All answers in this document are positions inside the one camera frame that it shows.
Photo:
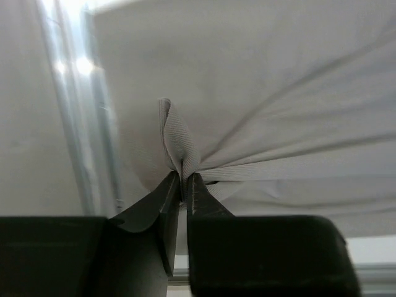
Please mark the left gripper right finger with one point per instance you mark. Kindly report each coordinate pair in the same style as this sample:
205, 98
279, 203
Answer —
287, 255

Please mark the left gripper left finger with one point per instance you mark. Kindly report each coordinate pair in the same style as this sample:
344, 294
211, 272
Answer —
131, 254

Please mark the grey trousers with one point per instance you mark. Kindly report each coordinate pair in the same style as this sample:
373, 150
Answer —
283, 107

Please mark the aluminium front rail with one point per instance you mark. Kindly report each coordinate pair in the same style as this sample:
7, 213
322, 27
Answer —
375, 279

